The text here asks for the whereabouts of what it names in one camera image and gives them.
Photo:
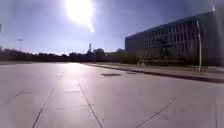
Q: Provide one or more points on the dark raised kerb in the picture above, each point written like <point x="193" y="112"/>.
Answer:
<point x="166" y="74"/>

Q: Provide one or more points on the pale lamp pole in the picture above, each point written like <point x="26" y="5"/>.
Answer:
<point x="199" y="46"/>

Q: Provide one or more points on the grey concrete slab pavement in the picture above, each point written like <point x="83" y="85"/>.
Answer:
<point x="66" y="83"/>

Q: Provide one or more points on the pale sidewalk strip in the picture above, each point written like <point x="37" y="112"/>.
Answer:
<point x="186" y="71"/>

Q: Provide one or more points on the distant tower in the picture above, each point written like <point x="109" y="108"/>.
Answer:
<point x="89" y="47"/>

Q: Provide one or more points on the distant floodlight pole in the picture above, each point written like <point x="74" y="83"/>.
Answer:
<point x="20" y="43"/>

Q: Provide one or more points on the large grey office building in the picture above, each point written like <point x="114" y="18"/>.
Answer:
<point x="173" y="36"/>

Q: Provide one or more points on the row of dark trees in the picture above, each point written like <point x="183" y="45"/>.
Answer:
<point x="50" y="56"/>

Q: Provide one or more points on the dark manhole cover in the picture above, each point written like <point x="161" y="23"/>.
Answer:
<point x="111" y="74"/>

